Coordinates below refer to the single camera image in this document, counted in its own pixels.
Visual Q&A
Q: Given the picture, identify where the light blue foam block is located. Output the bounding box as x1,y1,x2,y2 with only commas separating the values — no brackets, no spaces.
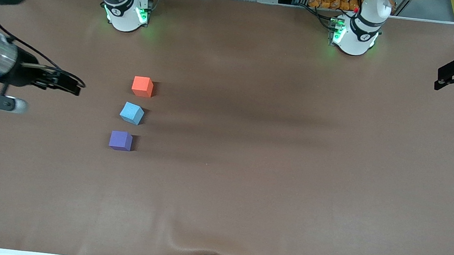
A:
118,101,146,126

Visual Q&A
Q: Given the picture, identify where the purple foam block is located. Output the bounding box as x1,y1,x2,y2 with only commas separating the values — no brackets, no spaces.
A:
108,130,134,152

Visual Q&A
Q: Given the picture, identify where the orange foam block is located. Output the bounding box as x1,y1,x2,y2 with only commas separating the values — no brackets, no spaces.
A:
131,76,155,98

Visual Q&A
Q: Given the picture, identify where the brown table mat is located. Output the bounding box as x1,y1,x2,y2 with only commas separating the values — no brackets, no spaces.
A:
0,0,454,255

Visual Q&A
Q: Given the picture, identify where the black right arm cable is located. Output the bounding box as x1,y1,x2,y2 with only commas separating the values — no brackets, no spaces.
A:
0,8,94,89

